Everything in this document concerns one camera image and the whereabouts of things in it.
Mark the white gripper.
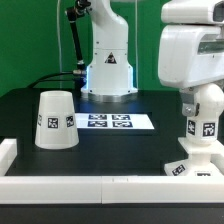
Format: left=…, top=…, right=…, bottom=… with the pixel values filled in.
left=158, top=25, right=224, bottom=117

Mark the white lamp bulb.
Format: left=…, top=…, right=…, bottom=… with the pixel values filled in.
left=186, top=83, right=224, bottom=145

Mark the white lamp base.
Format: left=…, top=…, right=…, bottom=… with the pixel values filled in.
left=164, top=137, right=224, bottom=177

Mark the white lamp shade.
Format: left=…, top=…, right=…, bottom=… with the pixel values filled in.
left=35, top=91, right=79, bottom=150

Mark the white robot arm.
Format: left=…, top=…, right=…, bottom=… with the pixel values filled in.
left=82, top=0, right=224, bottom=116

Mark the white marker sheet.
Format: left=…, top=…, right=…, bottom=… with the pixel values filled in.
left=76, top=113, right=154, bottom=130

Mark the white front border wall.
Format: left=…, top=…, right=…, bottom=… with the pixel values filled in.
left=0, top=176, right=224, bottom=204

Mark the white border wall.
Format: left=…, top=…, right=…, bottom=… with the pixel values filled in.
left=0, top=176, right=224, bottom=204
left=0, top=139, right=17, bottom=177

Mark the white camera module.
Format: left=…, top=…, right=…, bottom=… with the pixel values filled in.
left=161, top=0, right=224, bottom=25

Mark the black floor cable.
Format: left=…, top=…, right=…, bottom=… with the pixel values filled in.
left=26, top=70, right=84, bottom=89

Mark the grey thin cable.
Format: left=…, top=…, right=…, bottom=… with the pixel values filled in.
left=56, top=0, right=64, bottom=80

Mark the white left border wall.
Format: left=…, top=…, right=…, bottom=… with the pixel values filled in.
left=0, top=139, right=17, bottom=177

